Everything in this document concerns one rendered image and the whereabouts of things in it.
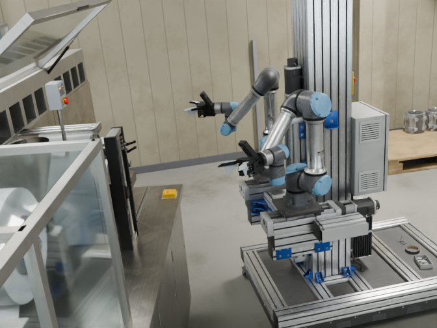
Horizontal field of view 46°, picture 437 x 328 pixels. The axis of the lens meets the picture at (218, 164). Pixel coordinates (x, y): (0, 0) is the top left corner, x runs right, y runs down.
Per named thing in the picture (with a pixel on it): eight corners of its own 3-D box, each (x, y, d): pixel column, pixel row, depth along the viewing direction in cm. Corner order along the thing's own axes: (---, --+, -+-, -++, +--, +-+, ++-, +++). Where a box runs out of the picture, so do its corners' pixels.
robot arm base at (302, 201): (305, 196, 294) (304, 179, 291) (315, 207, 280) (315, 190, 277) (279, 200, 292) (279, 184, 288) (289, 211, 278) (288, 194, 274)
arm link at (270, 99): (261, 154, 335) (257, 70, 316) (264, 146, 349) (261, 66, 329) (279, 154, 332) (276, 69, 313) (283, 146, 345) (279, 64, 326)
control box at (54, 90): (66, 109, 197) (61, 83, 194) (49, 110, 198) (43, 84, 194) (71, 105, 204) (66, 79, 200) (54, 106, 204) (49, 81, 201)
